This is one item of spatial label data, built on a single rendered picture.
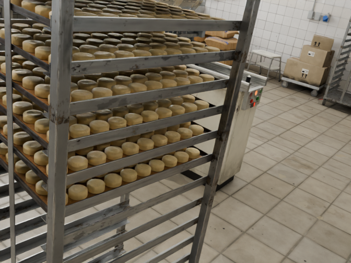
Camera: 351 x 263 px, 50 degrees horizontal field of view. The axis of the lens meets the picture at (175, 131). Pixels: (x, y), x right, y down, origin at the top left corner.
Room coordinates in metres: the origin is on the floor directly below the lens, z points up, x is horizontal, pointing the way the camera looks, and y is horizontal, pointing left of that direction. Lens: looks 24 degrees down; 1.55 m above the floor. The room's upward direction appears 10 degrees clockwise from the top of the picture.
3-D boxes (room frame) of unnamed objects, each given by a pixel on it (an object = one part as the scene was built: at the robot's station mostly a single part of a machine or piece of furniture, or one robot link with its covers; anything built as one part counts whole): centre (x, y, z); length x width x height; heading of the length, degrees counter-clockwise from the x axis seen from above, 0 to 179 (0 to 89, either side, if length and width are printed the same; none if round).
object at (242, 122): (2.79, -0.20, 0.45); 0.70 x 0.34 x 0.90; 57
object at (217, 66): (3.25, 0.24, 0.87); 2.01 x 0.03 x 0.07; 57
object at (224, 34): (6.73, -0.40, 0.62); 0.72 x 0.42 x 0.17; 61
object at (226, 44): (6.57, -0.57, 0.47); 0.72 x 0.42 x 0.17; 150
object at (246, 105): (2.60, -0.50, 0.77); 0.24 x 0.04 x 0.14; 147
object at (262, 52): (6.38, -1.32, 0.23); 0.45 x 0.45 x 0.46; 46
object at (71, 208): (0.95, 0.06, 0.96); 0.64 x 0.03 x 0.03; 139
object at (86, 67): (0.95, 0.06, 1.32); 0.64 x 0.03 x 0.03; 139
